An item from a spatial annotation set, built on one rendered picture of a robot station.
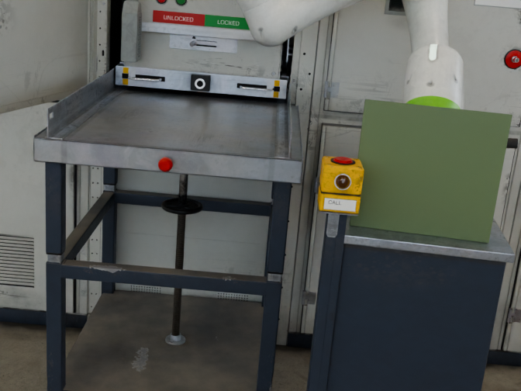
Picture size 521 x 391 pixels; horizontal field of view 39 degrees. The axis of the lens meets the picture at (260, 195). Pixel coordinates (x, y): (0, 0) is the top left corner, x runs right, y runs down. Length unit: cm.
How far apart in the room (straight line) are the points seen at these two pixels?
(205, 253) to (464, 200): 116
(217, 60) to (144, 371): 96
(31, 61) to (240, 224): 84
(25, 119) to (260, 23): 92
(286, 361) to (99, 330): 64
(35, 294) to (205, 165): 114
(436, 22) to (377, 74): 38
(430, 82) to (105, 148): 74
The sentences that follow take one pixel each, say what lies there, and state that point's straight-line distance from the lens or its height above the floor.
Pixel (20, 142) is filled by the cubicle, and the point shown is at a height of 66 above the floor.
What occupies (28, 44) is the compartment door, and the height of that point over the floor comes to 100.
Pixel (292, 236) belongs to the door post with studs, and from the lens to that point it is 247.
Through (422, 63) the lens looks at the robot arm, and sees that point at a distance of 172.
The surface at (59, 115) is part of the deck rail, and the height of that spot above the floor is 88.
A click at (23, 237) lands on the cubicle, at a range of 261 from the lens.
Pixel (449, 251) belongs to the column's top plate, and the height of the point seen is 74.
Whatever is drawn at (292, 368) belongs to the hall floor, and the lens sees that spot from 251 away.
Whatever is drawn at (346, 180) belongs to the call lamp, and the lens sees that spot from 146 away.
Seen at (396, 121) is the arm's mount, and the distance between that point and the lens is 153.
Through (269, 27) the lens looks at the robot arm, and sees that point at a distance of 190.
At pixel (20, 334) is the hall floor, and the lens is 269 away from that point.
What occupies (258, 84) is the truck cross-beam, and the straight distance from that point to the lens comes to 234.
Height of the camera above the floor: 127
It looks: 17 degrees down
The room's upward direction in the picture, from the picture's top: 5 degrees clockwise
